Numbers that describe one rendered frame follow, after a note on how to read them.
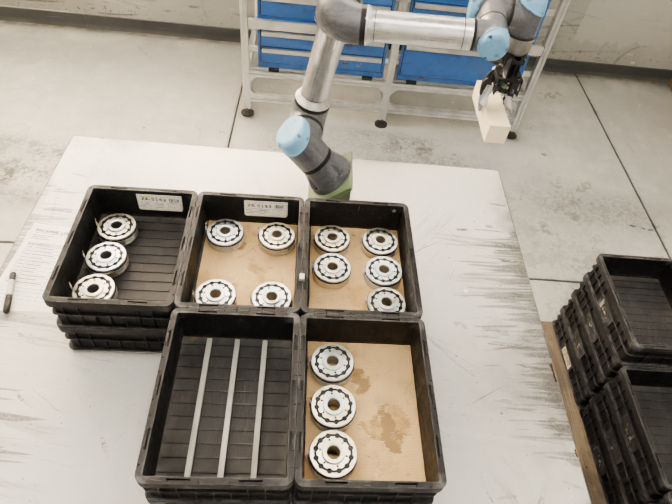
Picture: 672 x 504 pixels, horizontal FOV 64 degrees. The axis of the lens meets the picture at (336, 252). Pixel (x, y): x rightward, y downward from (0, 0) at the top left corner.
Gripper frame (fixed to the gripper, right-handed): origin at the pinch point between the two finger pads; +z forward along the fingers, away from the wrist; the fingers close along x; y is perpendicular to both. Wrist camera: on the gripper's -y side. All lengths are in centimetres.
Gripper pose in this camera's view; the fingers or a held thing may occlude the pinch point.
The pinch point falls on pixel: (491, 107)
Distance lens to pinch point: 178.1
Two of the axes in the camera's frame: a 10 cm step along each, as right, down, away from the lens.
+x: 10.0, 0.7, 0.6
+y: -0.2, 7.6, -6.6
